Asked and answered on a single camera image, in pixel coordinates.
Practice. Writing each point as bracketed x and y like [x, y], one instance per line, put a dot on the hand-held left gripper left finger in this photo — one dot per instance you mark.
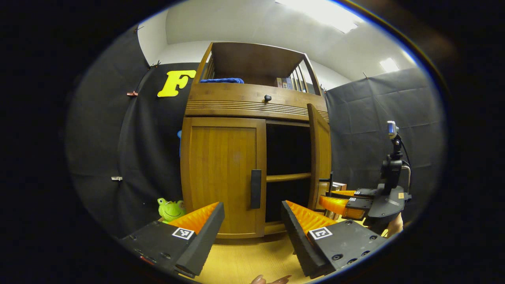
[205, 236]

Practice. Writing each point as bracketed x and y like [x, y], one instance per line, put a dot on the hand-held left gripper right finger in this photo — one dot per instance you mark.
[296, 240]

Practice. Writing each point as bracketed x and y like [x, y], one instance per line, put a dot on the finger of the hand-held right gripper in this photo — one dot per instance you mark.
[339, 206]
[365, 193]

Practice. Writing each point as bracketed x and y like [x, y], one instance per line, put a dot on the wooden shoe cabinet door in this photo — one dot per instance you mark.
[321, 157]
[221, 173]

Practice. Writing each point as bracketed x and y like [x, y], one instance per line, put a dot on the wooden double-door shoe cabinet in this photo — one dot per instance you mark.
[252, 63]

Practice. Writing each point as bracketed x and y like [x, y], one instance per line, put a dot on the green frog plush toy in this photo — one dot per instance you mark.
[171, 210]

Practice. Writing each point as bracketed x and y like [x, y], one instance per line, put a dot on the black backdrop cloth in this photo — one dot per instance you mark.
[146, 157]
[363, 118]

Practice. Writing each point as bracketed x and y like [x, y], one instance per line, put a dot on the small ceiling light panel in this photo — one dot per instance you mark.
[389, 65]

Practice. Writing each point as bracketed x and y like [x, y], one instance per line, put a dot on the row of small books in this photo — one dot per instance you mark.
[286, 83]

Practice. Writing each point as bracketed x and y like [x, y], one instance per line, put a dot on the blue towel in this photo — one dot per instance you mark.
[221, 80]

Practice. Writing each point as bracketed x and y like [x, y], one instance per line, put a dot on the red clip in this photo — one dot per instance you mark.
[132, 94]

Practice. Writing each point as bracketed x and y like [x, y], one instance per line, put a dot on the black clip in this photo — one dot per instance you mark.
[156, 64]

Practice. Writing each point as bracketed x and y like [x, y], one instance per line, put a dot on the large ceiling light panel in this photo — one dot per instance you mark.
[319, 14]

